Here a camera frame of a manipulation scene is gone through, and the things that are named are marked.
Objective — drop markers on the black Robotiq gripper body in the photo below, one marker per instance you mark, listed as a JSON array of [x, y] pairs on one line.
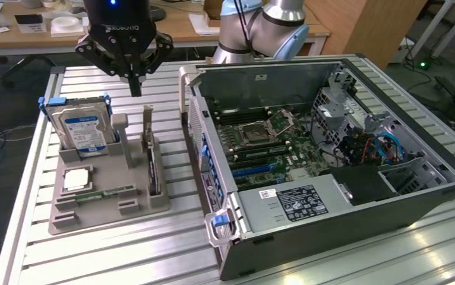
[[120, 26]]

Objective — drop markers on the GPU card metal bracket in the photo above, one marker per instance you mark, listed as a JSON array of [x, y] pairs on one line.
[[152, 166]]

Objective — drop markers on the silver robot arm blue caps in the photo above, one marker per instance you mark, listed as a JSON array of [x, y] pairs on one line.
[[275, 26]]

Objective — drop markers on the wooden desk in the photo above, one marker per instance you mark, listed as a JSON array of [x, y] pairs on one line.
[[164, 32]]

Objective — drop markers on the white square box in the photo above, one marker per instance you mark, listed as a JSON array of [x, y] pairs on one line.
[[67, 26]]

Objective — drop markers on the stack of white papers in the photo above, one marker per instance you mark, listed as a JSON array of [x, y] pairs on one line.
[[203, 25]]

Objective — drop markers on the black and white box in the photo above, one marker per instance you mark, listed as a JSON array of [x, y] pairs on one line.
[[30, 23]]

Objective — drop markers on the hard disk blue carrier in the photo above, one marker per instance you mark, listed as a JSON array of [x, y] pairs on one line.
[[79, 124]]

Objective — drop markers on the CPU socket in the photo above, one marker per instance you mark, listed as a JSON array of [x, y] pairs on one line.
[[256, 132]]

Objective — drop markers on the blue slot retention clip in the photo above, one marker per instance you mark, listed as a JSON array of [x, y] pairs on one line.
[[207, 155], [218, 193], [215, 181], [212, 169]]

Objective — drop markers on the metal socket cover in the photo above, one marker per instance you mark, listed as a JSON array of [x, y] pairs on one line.
[[283, 117]]

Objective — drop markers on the installed green RAM stick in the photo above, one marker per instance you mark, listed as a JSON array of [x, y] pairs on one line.
[[260, 152]]

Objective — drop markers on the silver CPU chip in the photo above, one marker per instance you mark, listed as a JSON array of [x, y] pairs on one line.
[[78, 179]]

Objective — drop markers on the blue expansion slot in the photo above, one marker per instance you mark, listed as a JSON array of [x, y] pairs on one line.
[[252, 169]]

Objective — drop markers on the loose green RAM stick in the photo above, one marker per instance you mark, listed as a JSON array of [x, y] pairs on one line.
[[96, 194]]

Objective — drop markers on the green motherboard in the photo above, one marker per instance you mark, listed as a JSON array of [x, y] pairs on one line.
[[299, 154]]

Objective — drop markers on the metal drive cage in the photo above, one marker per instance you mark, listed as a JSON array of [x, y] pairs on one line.
[[336, 118]]

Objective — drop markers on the wooden cabinet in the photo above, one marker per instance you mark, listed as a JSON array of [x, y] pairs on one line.
[[370, 29]]

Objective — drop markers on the grey parts rack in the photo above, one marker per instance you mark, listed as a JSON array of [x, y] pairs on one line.
[[104, 213]]

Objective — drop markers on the grey power supply unit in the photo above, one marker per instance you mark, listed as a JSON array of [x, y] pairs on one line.
[[259, 213]]

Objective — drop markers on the grey clamp fixture blue latch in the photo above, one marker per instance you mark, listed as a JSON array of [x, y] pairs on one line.
[[222, 234]]

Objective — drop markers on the device with green light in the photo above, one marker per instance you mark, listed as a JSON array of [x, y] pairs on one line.
[[423, 64]]

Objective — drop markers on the grey metal disk bay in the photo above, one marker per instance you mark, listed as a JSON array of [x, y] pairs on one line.
[[418, 175]]

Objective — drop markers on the black open PC case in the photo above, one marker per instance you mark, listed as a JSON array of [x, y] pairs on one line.
[[370, 237]]

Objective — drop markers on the white table frame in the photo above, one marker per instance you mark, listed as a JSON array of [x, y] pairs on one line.
[[446, 26]]

